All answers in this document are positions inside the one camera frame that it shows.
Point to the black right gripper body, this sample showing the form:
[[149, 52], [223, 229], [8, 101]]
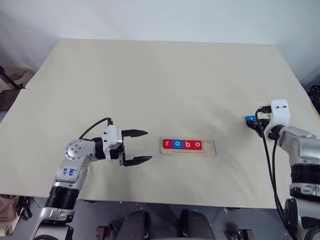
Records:
[[265, 121]]

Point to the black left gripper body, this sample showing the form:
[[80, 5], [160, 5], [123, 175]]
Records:
[[120, 151]]

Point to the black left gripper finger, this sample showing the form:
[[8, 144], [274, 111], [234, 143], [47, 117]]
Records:
[[137, 161], [135, 133]]

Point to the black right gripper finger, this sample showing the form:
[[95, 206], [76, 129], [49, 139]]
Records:
[[252, 124]]

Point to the blue letter tile t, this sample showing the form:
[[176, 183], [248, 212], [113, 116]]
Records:
[[249, 118]]

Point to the red letter tile r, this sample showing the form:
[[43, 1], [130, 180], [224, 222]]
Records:
[[168, 144]]

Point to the blue letter tile o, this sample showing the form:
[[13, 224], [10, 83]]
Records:
[[178, 144]]

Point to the wooden letter tray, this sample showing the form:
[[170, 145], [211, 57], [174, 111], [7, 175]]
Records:
[[207, 150]]

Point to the red letter tile b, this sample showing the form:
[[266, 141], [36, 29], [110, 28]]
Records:
[[187, 144]]

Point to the red letter tile o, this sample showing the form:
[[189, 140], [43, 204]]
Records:
[[197, 144]]

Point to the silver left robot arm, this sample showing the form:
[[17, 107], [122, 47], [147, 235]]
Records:
[[75, 152]]

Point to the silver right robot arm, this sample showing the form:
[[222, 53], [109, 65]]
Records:
[[300, 145]]

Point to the black equipment beside table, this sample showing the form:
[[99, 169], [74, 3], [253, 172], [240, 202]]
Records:
[[314, 93]]

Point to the dark rounded shape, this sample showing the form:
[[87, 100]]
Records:
[[196, 225], [135, 225]]

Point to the beige round object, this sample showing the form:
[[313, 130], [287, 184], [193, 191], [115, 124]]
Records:
[[22, 73]]

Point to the brown bag under table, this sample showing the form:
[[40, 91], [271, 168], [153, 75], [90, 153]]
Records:
[[7, 212]]

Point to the black metal stand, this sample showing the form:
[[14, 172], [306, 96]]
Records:
[[11, 80]]

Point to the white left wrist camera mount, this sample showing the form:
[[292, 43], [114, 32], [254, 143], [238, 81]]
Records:
[[112, 140]]

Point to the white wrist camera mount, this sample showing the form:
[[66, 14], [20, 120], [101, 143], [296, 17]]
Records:
[[280, 112], [112, 140]]

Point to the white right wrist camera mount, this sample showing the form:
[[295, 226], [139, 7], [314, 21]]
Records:
[[280, 112]]

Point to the brown rusty bracket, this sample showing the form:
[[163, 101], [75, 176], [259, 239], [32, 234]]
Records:
[[103, 232]]

